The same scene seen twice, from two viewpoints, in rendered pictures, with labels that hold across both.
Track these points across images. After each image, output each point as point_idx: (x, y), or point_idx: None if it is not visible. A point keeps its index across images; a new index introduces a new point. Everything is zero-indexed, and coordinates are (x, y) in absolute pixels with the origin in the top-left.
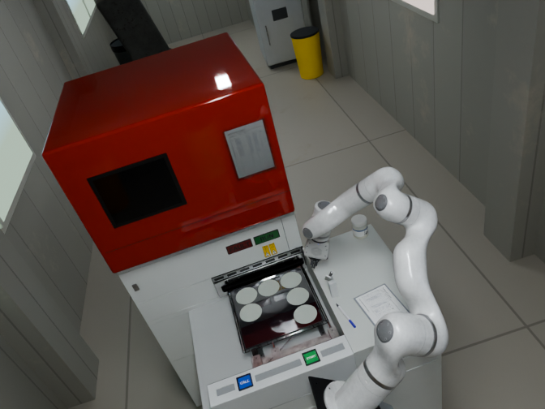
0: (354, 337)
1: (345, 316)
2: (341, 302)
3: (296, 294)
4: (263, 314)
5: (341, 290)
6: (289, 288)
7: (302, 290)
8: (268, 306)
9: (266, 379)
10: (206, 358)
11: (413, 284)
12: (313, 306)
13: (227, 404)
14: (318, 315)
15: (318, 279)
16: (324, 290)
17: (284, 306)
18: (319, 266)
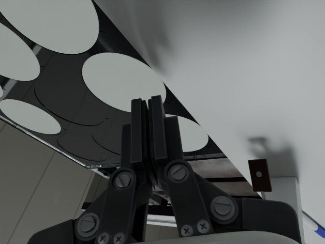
0: (313, 236)
1: (306, 225)
2: (302, 196)
3: (116, 82)
4: (64, 125)
5: (322, 172)
6: (74, 56)
7: (129, 68)
8: (59, 108)
9: (151, 221)
10: None
11: None
12: (192, 120)
13: None
14: (213, 142)
15: (200, 123)
16: (238, 161)
17: (101, 112)
18: (193, 40)
